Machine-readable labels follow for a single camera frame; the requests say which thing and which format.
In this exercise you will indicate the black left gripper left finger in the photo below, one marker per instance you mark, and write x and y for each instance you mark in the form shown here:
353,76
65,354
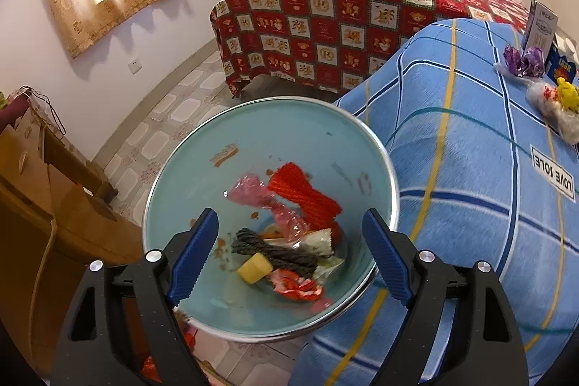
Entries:
94,346

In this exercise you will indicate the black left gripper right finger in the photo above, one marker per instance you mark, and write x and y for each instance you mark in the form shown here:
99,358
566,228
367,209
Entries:
459,328

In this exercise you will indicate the red snack wrapper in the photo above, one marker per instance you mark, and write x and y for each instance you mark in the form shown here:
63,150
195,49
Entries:
295,287

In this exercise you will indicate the yellow wrapper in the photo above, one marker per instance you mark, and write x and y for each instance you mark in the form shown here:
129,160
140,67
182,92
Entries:
567,95

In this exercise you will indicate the light blue trash bin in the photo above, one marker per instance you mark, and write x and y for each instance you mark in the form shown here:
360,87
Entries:
342,158

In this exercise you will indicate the wooden cabinet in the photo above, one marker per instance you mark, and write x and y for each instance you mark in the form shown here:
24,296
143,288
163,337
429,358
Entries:
56,218

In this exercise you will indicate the blue plaid table cloth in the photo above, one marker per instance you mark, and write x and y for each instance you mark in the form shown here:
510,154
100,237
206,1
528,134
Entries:
459,135

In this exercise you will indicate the yellow sponge block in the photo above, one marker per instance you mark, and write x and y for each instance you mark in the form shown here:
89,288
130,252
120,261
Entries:
254,269

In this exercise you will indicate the white love sole label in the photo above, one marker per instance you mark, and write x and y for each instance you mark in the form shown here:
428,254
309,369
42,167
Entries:
555,174

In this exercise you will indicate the dark grey yarn skein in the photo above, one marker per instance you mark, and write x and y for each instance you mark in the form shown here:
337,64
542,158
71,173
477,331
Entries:
249,243

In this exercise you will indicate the pink plastic wrapper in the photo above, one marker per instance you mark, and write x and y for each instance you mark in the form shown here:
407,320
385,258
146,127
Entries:
250,191

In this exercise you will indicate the dark red cloth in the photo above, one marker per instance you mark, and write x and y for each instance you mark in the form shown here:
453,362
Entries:
13,111

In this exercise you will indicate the white clear plastic wrapper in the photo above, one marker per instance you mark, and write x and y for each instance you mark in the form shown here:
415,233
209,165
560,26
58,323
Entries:
543,96

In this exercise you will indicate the purple crumpled wrapper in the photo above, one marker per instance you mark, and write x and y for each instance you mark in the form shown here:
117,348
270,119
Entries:
528,63

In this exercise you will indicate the blue snack box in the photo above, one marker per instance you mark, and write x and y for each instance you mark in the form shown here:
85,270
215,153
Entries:
562,60

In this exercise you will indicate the white grey carton box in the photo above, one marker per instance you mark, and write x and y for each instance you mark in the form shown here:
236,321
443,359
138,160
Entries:
540,28

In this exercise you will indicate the red patterned bed cover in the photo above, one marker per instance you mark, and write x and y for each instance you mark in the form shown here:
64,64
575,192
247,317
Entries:
331,45

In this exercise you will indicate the white wall socket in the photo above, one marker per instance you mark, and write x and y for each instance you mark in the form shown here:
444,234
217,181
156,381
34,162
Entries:
134,66

